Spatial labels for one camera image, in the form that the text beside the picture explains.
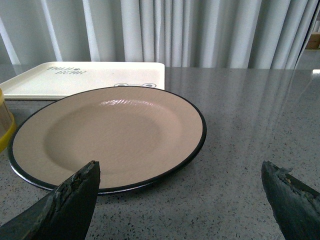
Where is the beige plate black rim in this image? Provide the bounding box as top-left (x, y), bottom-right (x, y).
top-left (8, 86), bottom-right (207, 195)

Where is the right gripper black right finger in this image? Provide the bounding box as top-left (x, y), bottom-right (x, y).
top-left (261, 161), bottom-right (320, 240)

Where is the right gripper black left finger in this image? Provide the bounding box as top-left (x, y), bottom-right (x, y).
top-left (0, 161), bottom-right (100, 240)

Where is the grey white curtain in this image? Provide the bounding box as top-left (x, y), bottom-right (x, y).
top-left (0, 0), bottom-right (320, 69)

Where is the cream bear serving tray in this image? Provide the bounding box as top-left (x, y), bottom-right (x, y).
top-left (0, 61), bottom-right (165, 100)

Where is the brown cardboard box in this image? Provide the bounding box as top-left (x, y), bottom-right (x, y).
top-left (305, 31), bottom-right (320, 50)

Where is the yellow rimmed bamboo steamer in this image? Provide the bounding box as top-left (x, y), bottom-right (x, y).
top-left (0, 89), bottom-right (17, 152)

